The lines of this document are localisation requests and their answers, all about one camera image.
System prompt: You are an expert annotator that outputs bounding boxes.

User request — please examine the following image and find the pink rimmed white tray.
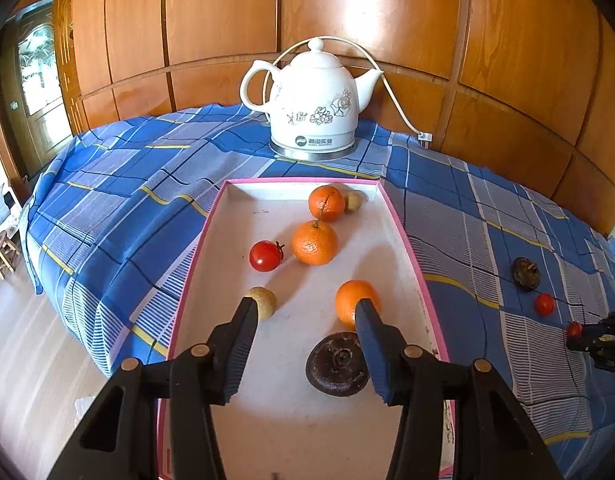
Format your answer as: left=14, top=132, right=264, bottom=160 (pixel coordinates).
left=154, top=176, right=458, bottom=480

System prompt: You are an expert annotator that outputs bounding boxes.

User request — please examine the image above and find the white floor object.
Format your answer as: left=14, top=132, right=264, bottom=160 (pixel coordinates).
left=73, top=395, right=95, bottom=423

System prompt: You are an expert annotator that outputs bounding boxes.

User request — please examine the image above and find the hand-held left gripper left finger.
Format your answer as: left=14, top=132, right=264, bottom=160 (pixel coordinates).
left=47, top=296, right=260, bottom=480

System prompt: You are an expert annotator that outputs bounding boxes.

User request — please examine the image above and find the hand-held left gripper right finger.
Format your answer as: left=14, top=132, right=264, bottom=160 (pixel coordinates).
left=355, top=298, right=565, bottom=480

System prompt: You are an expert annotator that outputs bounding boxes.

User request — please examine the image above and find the wooden glass door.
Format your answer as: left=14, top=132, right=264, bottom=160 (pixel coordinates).
left=0, top=0, right=83, bottom=186

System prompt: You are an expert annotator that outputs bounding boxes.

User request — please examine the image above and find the silver kettle base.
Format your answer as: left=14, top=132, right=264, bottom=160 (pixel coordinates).
left=268, top=137, right=359, bottom=162

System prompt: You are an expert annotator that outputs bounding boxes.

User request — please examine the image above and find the white power cable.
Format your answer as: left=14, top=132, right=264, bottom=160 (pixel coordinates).
left=260, top=35, right=428, bottom=138

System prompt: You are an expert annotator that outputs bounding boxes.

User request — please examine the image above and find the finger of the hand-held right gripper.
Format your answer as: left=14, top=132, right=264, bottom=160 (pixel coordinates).
left=566, top=335, right=614, bottom=354
left=580, top=310, right=615, bottom=338

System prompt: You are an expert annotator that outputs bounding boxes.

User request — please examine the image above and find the orange with stem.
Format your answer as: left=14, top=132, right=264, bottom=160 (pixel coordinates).
left=292, top=220, right=339, bottom=267

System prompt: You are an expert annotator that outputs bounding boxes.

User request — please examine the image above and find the wooden stool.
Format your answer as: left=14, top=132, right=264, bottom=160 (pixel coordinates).
left=0, top=232, right=20, bottom=278

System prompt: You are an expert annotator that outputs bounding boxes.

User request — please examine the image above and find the white ceramic electric kettle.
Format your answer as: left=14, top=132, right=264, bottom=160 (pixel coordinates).
left=240, top=36, right=385, bottom=153

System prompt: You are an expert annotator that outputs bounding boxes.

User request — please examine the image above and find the dark brown fruit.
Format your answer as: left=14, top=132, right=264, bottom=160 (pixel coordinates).
left=511, top=256, right=544, bottom=291
left=306, top=331, right=373, bottom=397

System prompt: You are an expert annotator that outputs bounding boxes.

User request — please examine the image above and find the blue plaid cloth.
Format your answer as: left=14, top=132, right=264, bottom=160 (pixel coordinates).
left=24, top=104, right=615, bottom=480

